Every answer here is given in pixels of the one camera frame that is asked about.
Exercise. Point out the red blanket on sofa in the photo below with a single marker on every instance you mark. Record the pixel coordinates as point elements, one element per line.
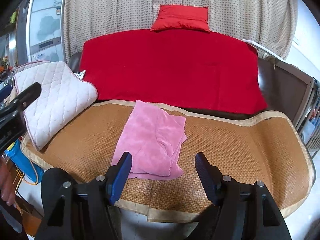
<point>170,41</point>

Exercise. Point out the white quilted pad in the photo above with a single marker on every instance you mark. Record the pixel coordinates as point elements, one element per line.
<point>63,96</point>

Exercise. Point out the red cushion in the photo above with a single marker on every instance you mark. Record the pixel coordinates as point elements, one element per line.
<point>181,17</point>

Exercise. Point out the silver refrigerator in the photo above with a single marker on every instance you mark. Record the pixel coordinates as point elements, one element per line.
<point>39,31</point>

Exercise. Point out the pink corduroy jacket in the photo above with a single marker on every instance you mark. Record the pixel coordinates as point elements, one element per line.
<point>154,138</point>

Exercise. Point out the person's left hand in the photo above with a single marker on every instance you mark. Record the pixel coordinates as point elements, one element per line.
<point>7,188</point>

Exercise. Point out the dark wooden side table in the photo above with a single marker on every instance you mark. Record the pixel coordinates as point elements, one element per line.
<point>289,90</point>

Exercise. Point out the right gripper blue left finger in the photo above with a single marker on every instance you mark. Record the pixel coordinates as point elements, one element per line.
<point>117,176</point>

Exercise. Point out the beige dotted curtain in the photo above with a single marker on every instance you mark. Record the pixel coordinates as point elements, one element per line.
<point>269,23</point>

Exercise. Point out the dark brown sofa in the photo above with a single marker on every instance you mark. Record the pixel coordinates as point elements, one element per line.
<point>205,83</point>

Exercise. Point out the woven bamboo seat mat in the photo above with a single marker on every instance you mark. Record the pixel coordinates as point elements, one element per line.
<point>265,147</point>

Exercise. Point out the blue yellow toy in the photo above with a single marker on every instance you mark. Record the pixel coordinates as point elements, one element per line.
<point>30,169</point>

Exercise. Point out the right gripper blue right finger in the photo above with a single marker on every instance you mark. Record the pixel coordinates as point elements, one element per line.
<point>210,177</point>

